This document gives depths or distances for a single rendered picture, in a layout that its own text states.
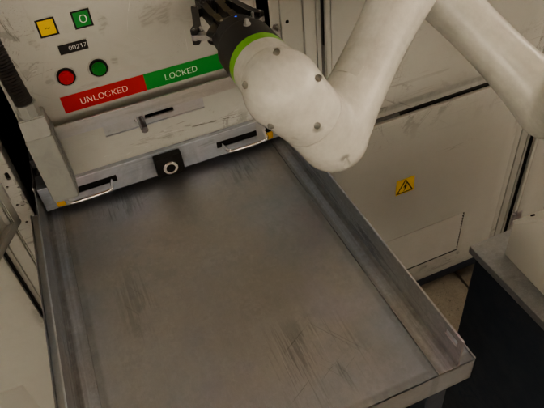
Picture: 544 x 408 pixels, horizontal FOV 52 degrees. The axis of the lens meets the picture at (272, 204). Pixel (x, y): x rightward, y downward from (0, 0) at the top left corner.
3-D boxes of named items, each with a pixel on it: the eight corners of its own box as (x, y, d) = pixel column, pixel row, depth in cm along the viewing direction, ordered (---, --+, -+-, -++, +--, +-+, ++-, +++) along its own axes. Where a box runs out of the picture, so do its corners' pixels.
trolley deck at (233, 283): (470, 377, 89) (476, 357, 85) (87, 557, 75) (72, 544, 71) (295, 149, 136) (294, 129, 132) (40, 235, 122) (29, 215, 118)
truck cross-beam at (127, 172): (282, 135, 128) (280, 113, 124) (47, 211, 116) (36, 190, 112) (274, 124, 132) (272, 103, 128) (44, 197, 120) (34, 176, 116)
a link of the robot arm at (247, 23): (285, 19, 78) (223, 36, 76) (291, 90, 86) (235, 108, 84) (268, 3, 82) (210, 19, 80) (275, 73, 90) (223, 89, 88)
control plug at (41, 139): (80, 196, 105) (46, 120, 93) (54, 204, 104) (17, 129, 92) (74, 172, 111) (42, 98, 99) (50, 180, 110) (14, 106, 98)
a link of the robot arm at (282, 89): (307, 53, 66) (243, 118, 69) (358, 108, 75) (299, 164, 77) (262, 10, 76) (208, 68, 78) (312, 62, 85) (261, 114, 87)
